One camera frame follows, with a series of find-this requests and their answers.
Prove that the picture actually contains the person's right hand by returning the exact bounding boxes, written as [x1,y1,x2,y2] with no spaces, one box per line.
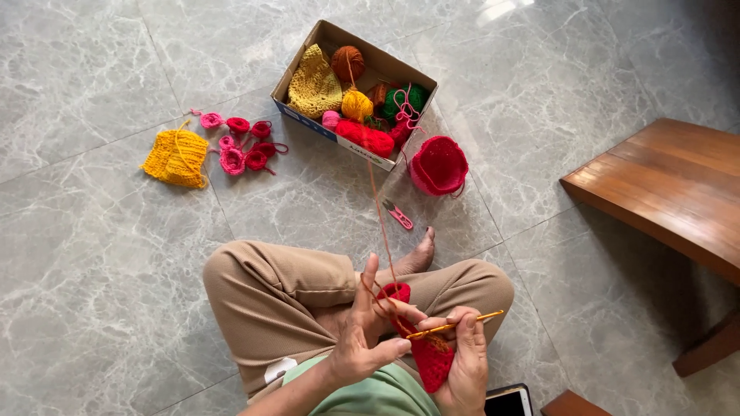
[417,306,490,416]

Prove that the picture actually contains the person's left hand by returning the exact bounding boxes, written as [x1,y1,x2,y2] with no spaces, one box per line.
[326,252,429,387]

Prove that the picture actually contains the red crocheted piece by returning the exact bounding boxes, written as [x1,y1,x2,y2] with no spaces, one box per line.
[376,282,456,394]

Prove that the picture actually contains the yellow crochet hook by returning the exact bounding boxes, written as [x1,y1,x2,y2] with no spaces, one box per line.
[406,310,505,341]

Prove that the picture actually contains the rust orange yarn strand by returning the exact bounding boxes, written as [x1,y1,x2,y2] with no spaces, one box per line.
[345,55,412,339]

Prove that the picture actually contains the white-edged smartphone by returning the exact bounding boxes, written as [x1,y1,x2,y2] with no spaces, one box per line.
[484,383,534,416]

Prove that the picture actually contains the person's green shirt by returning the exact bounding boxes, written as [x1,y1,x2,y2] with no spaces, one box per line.
[281,355,442,416]

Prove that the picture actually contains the white tag on trousers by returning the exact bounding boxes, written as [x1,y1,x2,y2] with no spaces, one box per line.
[264,357,299,386]

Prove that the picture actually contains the person's beige trousers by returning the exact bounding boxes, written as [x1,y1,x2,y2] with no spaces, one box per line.
[202,240,516,405]

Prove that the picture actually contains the person's bare foot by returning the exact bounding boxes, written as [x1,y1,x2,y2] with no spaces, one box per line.
[391,226,436,278]

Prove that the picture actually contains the wooden stool corner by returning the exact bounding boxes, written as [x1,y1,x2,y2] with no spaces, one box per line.
[540,389,615,416]

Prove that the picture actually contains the pink thread snips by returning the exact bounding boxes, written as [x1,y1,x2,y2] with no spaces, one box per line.
[382,199,415,231]

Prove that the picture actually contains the red and pink crocheted cap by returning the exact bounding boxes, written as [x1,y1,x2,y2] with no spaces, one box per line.
[408,136,469,198]

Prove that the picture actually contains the red yarn skein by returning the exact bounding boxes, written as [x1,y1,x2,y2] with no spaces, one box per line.
[335,119,396,158]

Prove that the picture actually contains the small red yarn ball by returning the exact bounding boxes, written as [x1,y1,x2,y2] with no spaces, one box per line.
[388,121,413,149]

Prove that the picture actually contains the group of crocheted yarn flowers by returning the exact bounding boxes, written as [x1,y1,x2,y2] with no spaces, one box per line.
[190,108,289,176]

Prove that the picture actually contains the yellow yarn ball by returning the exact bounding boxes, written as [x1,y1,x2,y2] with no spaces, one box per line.
[341,88,375,123]

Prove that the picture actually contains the tangled pink yarn strand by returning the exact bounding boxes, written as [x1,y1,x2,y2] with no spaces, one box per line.
[392,83,427,133]

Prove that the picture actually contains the small brown yarn ball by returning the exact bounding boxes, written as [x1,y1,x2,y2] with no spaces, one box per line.
[366,82,389,109]

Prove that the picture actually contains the green yarn ball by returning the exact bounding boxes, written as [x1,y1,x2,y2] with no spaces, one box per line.
[378,84,430,123]

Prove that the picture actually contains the mustard crocheted piece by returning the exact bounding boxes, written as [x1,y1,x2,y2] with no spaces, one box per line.
[287,44,343,120]

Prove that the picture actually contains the yellow knitted piece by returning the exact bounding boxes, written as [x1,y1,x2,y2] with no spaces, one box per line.
[140,119,210,190]

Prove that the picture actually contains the wooden bench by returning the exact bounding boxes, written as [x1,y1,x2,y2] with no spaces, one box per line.
[559,118,740,379]

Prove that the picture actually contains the cardboard box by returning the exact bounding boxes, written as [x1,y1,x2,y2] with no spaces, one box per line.
[271,20,439,172]

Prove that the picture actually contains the rust orange yarn ball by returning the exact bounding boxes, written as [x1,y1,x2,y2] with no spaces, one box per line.
[331,45,366,83]

